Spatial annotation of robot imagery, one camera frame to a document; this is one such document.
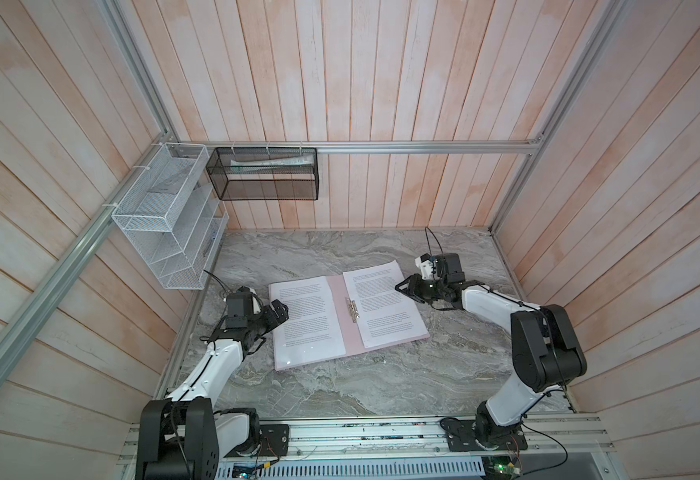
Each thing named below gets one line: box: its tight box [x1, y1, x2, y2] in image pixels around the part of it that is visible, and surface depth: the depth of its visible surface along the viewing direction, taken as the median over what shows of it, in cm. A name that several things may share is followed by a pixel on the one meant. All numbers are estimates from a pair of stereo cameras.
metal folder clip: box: [347, 298, 360, 323], surface depth 100 cm
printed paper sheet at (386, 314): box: [342, 260, 429, 349], surface depth 100 cm
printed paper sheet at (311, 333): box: [268, 276, 347, 371], surface depth 95 cm
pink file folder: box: [268, 273, 430, 371], surface depth 95 cm
